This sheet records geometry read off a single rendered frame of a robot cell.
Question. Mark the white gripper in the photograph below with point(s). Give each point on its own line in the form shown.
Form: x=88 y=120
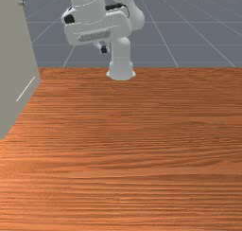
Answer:
x=97 y=29

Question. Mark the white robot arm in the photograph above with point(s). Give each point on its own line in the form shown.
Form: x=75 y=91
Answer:
x=121 y=56

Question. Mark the pale cabinet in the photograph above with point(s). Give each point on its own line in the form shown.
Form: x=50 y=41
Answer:
x=15 y=58

